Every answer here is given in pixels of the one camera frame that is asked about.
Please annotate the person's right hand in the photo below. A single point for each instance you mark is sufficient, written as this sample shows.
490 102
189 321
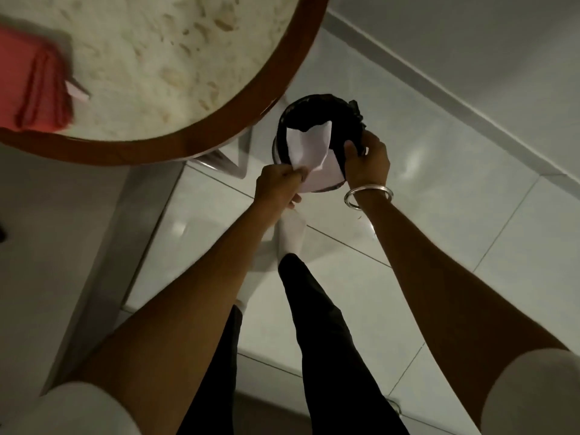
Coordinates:
369 169

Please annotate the person's left hand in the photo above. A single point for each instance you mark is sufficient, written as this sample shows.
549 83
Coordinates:
272 185

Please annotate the person's left thumb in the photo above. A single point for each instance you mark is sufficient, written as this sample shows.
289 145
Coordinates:
293 175

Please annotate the person's right thumb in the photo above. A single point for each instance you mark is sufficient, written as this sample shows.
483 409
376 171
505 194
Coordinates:
350 149

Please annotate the white paper sheet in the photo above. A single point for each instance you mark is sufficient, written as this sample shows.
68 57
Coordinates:
312 147

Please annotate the black trash bag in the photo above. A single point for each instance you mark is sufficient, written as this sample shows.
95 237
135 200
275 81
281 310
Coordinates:
317 114

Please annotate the person's right forearm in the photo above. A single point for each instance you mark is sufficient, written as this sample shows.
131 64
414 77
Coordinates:
444 289

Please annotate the person's left forearm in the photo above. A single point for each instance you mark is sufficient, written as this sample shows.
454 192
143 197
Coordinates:
199 312

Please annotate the grey round trash bin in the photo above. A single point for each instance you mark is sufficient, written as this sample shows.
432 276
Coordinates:
279 151

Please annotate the silver bangle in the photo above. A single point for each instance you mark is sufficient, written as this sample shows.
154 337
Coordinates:
368 191

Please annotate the white sock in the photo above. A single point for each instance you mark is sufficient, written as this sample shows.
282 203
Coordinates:
292 235
256 280

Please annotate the metal table base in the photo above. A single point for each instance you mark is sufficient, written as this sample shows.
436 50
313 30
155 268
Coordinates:
231 156

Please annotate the black trousers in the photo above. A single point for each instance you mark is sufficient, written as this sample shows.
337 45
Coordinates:
326 348

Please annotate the round table with wooden rim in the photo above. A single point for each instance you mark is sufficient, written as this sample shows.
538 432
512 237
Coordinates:
149 54

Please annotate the small white paper slip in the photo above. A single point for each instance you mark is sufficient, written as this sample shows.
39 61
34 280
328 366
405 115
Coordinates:
78 91

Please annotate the red folded cloth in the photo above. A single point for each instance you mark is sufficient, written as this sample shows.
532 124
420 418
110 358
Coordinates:
34 81

